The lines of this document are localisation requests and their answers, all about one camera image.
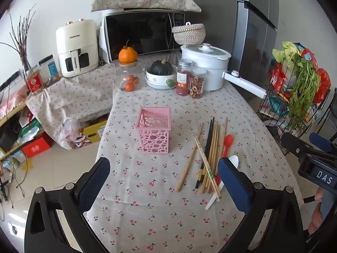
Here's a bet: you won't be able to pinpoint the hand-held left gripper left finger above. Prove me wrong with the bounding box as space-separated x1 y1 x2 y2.
24 157 111 253

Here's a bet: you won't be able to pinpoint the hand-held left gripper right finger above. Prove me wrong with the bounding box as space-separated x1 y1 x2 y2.
217 157 312 253

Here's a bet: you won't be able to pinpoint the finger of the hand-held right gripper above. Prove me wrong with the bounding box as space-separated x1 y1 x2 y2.
281 132 314 162
309 132 333 152

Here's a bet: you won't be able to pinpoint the white plastic spoon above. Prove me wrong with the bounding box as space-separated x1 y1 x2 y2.
205 155 239 210

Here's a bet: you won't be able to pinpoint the green print bamboo chopstick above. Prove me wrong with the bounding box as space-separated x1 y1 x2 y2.
195 137 222 203

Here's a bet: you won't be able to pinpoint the brown wooden chopstick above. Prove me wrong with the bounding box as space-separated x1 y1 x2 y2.
210 117 228 192
201 122 218 193
206 125 221 193
211 124 225 190

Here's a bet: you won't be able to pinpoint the red plastic spoon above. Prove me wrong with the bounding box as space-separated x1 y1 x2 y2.
222 134 234 159

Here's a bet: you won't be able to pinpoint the light bamboo chopstick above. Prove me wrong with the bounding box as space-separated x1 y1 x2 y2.
176 123 204 192

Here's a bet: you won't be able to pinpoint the black chopstick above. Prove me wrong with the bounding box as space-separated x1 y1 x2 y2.
195 116 215 189
199 120 213 182

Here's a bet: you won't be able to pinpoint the pink plastic utensil basket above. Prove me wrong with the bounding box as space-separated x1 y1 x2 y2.
135 108 172 155

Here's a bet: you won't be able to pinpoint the person's right hand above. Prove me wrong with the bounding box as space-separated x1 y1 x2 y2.
308 187 325 236

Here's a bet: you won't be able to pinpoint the blue snack packet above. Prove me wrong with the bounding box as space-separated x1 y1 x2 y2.
269 97 290 116

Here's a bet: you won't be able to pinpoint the yellow cardboard box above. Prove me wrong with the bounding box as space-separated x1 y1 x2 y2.
79 121 108 145

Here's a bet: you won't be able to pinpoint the green leafy celery bunch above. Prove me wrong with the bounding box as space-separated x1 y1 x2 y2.
288 55 321 128

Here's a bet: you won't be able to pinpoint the red plastic bag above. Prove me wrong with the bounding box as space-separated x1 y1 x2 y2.
313 68 331 104

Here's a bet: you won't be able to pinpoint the clear plastic bag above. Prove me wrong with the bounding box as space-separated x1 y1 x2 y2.
61 118 82 144

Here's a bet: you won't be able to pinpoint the cherry print tablecloth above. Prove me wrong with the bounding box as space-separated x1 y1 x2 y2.
86 50 303 253

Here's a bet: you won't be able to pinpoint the red snack packet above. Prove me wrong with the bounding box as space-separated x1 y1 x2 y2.
271 63 288 93

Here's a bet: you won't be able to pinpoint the red cardboard box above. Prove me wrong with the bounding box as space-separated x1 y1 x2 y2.
21 136 52 158

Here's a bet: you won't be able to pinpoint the green and white bag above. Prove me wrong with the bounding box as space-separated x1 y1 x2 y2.
18 121 44 143

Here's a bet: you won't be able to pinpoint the orange and blue packet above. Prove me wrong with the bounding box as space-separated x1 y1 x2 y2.
292 42 320 69

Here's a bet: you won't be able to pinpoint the napa cabbage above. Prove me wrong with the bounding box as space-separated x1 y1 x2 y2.
272 41 301 63

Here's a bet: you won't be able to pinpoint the chopsticks in holder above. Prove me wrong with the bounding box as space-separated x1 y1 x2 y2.
26 65 118 149

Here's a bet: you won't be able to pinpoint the jar of dried fruit slices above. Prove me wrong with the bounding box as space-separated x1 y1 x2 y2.
190 68 207 99

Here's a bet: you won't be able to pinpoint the wooden shelf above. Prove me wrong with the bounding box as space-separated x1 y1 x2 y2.
0 103 46 161

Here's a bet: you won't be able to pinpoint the white electric pot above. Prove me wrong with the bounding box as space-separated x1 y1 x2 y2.
180 43 267 99

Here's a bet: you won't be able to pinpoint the clear glass jar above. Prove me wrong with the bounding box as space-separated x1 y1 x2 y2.
119 65 143 92

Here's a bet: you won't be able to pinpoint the jar of red dried fruit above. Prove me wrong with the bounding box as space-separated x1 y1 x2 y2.
176 59 193 97

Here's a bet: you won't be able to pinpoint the pink plastic bag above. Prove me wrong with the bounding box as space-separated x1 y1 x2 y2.
0 88 28 118

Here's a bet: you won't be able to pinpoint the white flower print bowl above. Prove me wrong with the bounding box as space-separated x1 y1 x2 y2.
145 65 177 89

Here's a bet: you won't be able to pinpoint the white rimmed pot lid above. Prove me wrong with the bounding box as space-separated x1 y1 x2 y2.
180 43 231 60

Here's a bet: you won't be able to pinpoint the dark green pumpkin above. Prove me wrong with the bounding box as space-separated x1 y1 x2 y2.
150 59 174 75

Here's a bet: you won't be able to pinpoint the cream air fryer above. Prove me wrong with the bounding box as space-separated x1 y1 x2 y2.
56 18 100 78

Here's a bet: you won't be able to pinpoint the grey refrigerator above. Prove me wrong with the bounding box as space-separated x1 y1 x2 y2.
178 0 279 90

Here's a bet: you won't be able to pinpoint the woven basket with lid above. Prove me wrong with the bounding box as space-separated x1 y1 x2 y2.
172 22 206 45

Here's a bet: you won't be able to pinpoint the dry branches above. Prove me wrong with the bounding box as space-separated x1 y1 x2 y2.
0 4 36 67

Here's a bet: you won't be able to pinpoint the black microwave oven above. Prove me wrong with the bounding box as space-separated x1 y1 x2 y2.
101 9 186 62

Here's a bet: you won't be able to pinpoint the black wire rack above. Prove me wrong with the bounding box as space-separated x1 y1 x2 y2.
257 58 337 159

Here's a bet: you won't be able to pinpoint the black floor cables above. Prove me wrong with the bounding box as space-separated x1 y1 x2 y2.
0 161 27 209

